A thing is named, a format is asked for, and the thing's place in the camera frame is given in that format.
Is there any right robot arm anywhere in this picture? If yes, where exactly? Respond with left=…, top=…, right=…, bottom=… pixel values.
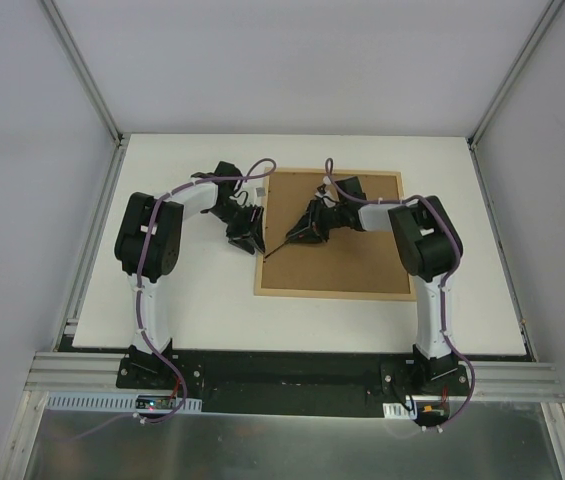
left=285, top=176, right=463, bottom=395

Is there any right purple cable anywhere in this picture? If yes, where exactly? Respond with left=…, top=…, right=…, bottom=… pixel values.
left=324, top=158, right=476, bottom=441

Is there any right white cable duct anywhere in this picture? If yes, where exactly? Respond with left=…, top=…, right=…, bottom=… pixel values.
left=382, top=403, right=417, bottom=421

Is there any left aluminium corner post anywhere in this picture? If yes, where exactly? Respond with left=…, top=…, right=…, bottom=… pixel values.
left=39, top=0, right=124, bottom=144

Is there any aluminium rail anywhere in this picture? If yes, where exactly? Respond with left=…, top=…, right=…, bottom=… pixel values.
left=25, top=349, right=128, bottom=394

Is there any purple cable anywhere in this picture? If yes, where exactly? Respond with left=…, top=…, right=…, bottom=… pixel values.
left=324, top=158, right=476, bottom=441
left=61, top=158, right=277, bottom=441

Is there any white cable duct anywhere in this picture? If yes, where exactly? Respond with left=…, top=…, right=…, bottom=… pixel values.
left=46, top=392, right=203, bottom=415
left=382, top=403, right=417, bottom=421

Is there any wooden picture frame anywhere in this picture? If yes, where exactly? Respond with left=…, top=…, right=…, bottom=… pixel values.
left=254, top=168, right=416, bottom=301

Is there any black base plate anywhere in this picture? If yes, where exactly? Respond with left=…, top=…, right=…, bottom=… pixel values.
left=116, top=347, right=469, bottom=418

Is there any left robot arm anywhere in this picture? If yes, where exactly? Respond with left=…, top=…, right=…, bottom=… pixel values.
left=114, top=158, right=276, bottom=389

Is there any aluminium corner post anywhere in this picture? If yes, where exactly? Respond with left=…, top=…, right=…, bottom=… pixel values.
left=466, top=0, right=565, bottom=146
left=39, top=0, right=124, bottom=144

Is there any left white cable duct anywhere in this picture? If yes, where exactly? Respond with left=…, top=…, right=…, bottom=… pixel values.
left=46, top=392, right=203, bottom=415

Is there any right aluminium corner post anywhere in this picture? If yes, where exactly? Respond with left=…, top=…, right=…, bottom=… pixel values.
left=466, top=0, right=565, bottom=146

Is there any red handled screwdriver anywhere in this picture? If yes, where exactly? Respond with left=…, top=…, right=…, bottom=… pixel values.
left=263, top=238, right=292, bottom=260

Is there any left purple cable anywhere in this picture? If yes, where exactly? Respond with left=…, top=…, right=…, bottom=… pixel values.
left=61, top=158, right=277, bottom=441

